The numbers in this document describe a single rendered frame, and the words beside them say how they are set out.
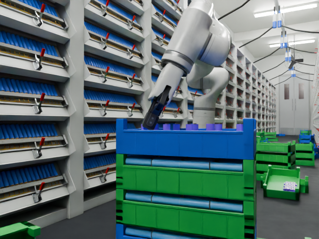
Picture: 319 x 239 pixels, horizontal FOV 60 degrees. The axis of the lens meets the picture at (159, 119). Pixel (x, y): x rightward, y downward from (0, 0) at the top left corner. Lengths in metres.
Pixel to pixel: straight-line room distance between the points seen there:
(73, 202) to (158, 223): 0.90
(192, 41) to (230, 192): 0.38
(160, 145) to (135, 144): 0.06
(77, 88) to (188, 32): 0.85
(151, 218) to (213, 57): 0.42
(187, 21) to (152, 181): 0.41
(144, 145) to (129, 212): 0.15
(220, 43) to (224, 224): 0.43
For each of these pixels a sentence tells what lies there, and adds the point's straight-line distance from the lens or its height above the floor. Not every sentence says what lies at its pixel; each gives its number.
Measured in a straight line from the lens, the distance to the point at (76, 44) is 1.50.
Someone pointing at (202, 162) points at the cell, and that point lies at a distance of 0.59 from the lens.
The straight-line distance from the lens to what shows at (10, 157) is 1.25.
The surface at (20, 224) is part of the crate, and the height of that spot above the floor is 0.20.
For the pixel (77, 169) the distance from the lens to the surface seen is 1.47.
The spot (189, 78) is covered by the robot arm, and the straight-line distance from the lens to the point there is 1.51.
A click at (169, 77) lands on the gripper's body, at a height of 0.58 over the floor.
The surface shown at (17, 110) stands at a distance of 1.26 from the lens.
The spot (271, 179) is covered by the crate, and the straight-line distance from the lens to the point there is 2.13.
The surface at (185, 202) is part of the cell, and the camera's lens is 0.61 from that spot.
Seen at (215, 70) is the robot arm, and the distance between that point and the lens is 1.53.
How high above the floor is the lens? 0.47
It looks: 1 degrees up
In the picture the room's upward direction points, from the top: straight up
